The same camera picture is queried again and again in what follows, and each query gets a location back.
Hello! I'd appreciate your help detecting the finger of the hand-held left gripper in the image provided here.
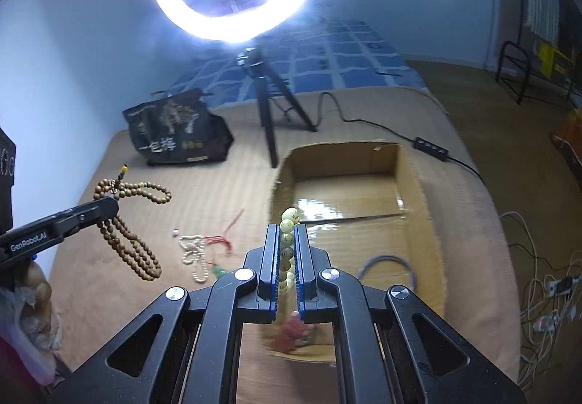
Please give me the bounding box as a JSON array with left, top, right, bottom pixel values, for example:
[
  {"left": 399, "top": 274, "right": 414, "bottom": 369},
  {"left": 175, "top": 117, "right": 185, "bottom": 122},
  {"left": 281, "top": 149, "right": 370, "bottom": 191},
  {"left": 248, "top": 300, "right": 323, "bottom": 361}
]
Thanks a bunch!
[{"left": 0, "top": 197, "right": 120, "bottom": 270}]

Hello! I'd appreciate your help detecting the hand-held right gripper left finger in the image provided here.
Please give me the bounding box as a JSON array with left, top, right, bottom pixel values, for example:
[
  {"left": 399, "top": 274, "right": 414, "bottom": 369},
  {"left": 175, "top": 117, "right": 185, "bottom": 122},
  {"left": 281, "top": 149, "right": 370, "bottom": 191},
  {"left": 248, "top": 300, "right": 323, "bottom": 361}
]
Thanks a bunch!
[{"left": 48, "top": 224, "right": 279, "bottom": 404}]

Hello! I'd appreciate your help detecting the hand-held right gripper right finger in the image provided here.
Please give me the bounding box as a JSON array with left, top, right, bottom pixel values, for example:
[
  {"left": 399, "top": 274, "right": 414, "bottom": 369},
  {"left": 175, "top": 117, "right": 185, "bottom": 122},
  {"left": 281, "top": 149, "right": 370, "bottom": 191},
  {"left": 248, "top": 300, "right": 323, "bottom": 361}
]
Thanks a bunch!
[{"left": 295, "top": 224, "right": 528, "bottom": 404}]

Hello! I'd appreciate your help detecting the cream bead bracelet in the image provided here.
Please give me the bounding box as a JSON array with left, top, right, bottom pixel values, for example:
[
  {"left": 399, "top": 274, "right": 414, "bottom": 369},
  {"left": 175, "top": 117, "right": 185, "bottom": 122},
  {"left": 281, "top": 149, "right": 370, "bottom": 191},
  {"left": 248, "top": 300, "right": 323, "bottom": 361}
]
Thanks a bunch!
[{"left": 278, "top": 207, "right": 301, "bottom": 296}]

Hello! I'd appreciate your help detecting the brown wooden bead necklace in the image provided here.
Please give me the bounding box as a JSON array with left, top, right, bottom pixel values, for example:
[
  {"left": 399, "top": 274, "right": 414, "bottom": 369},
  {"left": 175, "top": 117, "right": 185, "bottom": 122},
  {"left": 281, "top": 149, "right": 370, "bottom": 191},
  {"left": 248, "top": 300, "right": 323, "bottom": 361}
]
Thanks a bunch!
[{"left": 94, "top": 164, "right": 172, "bottom": 282}]

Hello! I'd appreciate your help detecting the cardboard box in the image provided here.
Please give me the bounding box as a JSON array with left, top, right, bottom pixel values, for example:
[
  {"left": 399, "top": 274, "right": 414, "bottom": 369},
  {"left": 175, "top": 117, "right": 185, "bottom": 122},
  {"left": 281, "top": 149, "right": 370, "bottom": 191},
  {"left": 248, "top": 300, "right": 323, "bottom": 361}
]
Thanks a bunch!
[{"left": 259, "top": 141, "right": 449, "bottom": 361}]

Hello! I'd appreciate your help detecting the person's left hand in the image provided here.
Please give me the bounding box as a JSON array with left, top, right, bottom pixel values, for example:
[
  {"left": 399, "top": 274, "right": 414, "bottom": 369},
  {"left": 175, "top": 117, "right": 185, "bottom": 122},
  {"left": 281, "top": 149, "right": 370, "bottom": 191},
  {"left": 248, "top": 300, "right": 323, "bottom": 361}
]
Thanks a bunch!
[{"left": 13, "top": 259, "right": 62, "bottom": 350}]

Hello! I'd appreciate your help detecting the red tassel ornament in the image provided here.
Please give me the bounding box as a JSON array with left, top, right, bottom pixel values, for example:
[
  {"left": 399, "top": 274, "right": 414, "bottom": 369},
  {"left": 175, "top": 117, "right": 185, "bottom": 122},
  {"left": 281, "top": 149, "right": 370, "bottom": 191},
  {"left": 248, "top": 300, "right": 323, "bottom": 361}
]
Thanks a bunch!
[{"left": 279, "top": 314, "right": 320, "bottom": 353}]

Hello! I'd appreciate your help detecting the grey bangle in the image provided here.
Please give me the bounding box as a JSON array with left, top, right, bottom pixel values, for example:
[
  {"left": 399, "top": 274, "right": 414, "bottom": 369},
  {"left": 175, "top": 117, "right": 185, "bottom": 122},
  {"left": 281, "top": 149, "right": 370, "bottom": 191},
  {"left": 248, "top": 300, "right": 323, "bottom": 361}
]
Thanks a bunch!
[{"left": 357, "top": 253, "right": 418, "bottom": 292}]

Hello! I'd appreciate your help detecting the black tripod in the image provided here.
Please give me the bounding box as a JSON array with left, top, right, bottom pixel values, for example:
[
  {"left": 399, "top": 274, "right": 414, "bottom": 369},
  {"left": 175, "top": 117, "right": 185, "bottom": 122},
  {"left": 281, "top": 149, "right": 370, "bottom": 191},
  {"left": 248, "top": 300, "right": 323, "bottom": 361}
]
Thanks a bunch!
[{"left": 235, "top": 47, "right": 318, "bottom": 169}]

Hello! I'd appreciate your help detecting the black printed bag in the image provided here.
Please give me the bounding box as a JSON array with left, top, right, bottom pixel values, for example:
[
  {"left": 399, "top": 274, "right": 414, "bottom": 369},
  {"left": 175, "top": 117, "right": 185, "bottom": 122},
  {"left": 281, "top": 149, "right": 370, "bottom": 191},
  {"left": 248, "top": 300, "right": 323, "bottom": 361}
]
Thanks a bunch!
[{"left": 123, "top": 88, "right": 235, "bottom": 167}]

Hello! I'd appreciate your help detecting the blue patterned blanket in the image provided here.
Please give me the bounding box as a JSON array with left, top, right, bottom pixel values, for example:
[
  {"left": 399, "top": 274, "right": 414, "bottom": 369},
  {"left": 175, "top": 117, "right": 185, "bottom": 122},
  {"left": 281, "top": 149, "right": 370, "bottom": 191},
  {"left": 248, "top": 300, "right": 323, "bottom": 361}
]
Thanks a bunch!
[{"left": 170, "top": 17, "right": 434, "bottom": 108}]

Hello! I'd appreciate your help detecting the white power strip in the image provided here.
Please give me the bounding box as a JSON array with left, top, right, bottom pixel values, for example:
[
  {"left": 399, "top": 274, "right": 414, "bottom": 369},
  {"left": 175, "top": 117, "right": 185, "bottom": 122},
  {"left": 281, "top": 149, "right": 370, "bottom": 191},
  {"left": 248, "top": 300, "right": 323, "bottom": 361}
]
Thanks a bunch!
[
  {"left": 531, "top": 312, "right": 561, "bottom": 334},
  {"left": 545, "top": 276, "right": 576, "bottom": 296}
]

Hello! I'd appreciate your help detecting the black metal rack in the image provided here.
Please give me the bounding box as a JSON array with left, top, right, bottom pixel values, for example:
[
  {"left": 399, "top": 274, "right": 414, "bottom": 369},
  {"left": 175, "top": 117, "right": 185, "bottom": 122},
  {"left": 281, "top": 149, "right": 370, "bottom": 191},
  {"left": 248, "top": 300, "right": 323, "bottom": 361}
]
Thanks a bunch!
[{"left": 495, "top": 41, "right": 582, "bottom": 107}]

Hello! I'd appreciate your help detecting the orange box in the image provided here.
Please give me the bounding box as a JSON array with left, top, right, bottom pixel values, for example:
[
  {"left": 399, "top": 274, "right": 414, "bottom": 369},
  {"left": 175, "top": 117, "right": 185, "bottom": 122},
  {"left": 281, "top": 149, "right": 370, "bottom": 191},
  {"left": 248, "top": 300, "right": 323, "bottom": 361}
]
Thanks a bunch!
[{"left": 551, "top": 107, "right": 582, "bottom": 174}]

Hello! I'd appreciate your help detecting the yellow packet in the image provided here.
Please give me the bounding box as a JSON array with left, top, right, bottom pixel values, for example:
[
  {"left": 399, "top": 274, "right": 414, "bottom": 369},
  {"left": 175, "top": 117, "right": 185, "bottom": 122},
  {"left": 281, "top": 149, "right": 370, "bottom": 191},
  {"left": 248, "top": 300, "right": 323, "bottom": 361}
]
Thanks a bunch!
[{"left": 537, "top": 42, "right": 570, "bottom": 78}]

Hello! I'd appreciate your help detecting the red cord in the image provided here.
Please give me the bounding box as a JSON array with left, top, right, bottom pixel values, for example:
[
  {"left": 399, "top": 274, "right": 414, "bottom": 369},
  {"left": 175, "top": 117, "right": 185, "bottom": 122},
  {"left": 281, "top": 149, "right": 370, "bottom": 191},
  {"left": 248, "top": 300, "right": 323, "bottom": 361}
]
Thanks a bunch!
[{"left": 204, "top": 207, "right": 247, "bottom": 256}]

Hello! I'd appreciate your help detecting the white bead necklace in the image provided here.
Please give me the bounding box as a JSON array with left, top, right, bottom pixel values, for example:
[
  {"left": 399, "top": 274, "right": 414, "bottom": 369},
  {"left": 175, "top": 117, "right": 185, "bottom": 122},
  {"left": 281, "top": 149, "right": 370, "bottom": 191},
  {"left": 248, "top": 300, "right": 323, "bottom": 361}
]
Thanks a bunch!
[{"left": 178, "top": 233, "right": 212, "bottom": 285}]

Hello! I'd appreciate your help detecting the black cable with inline controller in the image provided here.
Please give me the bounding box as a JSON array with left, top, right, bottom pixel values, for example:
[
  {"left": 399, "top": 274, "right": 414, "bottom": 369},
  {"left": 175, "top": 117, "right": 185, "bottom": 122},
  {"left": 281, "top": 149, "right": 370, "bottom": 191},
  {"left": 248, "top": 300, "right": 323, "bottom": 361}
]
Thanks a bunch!
[{"left": 317, "top": 92, "right": 485, "bottom": 181}]

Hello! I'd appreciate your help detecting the tangle of white cables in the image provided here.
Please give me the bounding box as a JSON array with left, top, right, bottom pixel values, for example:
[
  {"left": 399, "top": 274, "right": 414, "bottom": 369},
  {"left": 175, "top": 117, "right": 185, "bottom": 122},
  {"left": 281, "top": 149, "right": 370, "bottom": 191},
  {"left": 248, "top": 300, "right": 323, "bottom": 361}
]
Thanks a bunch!
[{"left": 499, "top": 210, "right": 582, "bottom": 383}]

